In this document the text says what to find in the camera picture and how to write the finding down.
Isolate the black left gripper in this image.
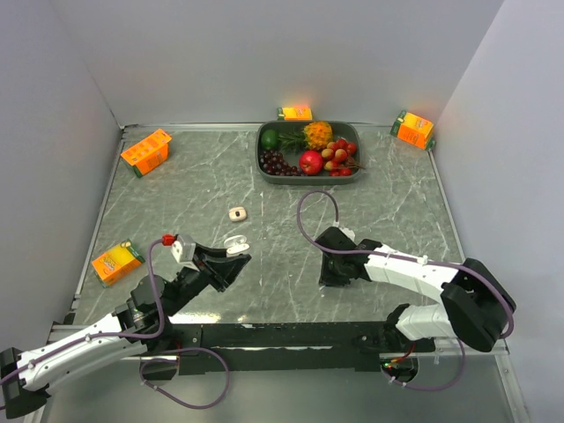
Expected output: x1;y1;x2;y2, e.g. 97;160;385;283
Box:
163;241;251;316

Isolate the white earbuds charging case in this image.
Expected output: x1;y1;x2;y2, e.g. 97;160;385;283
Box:
224;235;249;256

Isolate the pink earbuds charging case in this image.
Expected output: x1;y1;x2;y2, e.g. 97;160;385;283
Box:
228;206;248;222

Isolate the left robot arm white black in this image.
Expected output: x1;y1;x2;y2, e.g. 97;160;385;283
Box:
1;244;251;419

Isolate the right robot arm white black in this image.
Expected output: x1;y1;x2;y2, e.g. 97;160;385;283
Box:
314;226;516;353

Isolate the orange juice box near left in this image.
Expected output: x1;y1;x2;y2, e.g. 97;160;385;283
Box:
92;239;145;287

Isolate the orange juice box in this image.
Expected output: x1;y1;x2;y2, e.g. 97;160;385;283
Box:
92;239;145;287
278;108;313;121
390;110;435;152
121;129;172;178

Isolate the red apple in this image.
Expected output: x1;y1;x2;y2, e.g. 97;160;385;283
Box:
299;151;323;176

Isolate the dark purple grape bunch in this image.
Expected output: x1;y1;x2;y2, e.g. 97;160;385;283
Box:
258;151;304;176

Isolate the orange juice box far left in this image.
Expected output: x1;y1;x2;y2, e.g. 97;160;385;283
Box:
121;129;172;178

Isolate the small pineapple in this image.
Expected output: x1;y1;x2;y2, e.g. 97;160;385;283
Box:
278;121;333;152

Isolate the green lime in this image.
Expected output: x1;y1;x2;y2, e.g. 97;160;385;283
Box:
260;130;278;151

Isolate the dark grey fruit tray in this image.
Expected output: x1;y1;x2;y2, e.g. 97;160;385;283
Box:
255;121;362;186

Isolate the orange juice box far right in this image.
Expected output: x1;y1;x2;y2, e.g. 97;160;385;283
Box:
390;110;435;152

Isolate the orange juice box back centre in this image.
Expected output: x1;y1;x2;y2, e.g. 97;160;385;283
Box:
278;108;313;121

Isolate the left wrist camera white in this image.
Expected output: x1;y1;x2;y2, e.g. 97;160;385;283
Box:
161;234;197;266

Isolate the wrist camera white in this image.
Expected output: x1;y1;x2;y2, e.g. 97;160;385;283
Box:
161;234;197;266
337;226;355;241

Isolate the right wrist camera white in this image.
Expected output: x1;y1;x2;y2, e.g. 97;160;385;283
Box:
337;226;355;241

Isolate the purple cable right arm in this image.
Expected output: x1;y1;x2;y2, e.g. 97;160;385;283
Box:
295;189;516;339

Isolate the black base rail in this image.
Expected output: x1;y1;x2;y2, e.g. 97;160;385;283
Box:
121;320;437;376

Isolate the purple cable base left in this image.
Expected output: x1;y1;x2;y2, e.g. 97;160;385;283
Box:
138;346;231;410

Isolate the purple cable base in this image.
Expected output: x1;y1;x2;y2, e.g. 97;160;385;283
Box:
138;346;231;410
384;338;466;392

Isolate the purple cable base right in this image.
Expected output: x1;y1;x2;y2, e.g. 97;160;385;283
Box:
384;338;466;392

